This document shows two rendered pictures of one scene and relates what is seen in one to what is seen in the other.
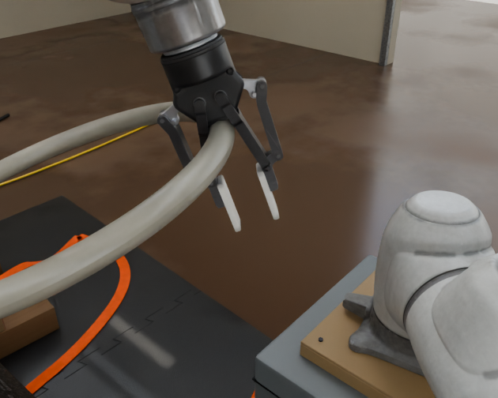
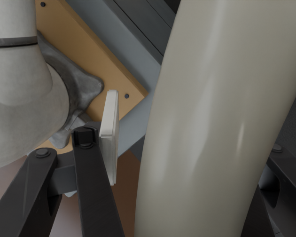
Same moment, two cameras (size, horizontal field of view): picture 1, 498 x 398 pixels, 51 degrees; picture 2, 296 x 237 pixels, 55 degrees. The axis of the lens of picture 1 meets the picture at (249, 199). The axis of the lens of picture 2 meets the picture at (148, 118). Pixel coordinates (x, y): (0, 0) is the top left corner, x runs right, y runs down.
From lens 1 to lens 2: 0.54 m
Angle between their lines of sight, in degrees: 40
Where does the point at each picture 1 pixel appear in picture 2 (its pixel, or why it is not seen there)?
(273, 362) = not seen: hidden behind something
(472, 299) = not seen: outside the picture
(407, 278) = (3, 67)
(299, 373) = (152, 73)
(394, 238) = not seen: outside the picture
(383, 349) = (74, 70)
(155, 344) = not seen: hidden behind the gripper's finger
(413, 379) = (59, 42)
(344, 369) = (113, 61)
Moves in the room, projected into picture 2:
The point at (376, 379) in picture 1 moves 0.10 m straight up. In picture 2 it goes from (88, 46) to (59, 51)
